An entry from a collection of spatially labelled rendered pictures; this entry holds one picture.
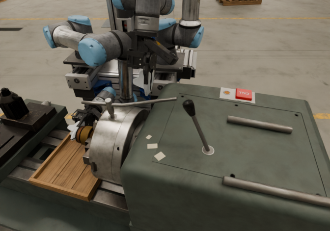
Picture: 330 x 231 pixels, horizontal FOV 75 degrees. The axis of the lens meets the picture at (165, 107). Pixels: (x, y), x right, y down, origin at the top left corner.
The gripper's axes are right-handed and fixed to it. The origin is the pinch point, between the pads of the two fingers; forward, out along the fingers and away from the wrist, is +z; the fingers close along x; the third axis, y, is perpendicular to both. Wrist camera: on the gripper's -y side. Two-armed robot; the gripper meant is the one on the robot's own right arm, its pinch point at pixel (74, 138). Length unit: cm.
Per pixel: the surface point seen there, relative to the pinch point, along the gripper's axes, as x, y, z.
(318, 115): -109, -175, -196
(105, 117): 15.1, -17.5, -1.1
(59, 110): -15.5, 35.7, -27.8
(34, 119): -6.0, 32.4, -8.9
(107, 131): 13.5, -20.4, 3.5
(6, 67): -105, 298, -178
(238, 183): 19, -64, 14
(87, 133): 3.2, -6.2, -1.3
